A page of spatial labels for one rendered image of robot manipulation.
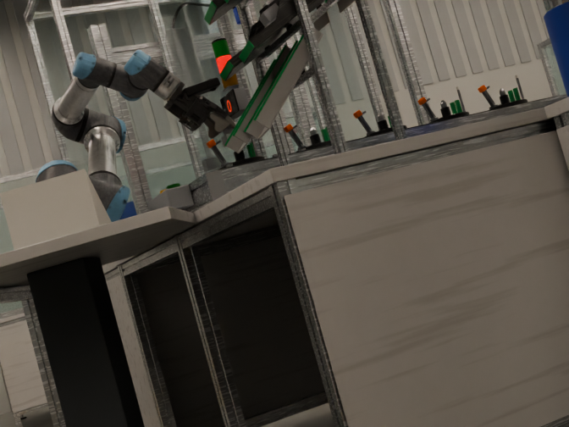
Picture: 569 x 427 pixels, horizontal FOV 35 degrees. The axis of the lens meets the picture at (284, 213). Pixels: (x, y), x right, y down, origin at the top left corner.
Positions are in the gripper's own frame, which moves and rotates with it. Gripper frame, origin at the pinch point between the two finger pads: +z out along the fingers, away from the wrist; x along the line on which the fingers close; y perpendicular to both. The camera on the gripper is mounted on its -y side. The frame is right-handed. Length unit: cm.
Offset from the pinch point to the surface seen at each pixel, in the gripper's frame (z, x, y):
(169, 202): -3.3, 1.9, 30.3
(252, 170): 8.8, 16.6, 13.8
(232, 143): -0.6, 20.4, 12.7
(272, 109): -1.2, 48.3, 11.3
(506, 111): 66, 17, -54
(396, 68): 229, -731, -532
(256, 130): 0.5, 35.5, 12.4
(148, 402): 42, -87, 68
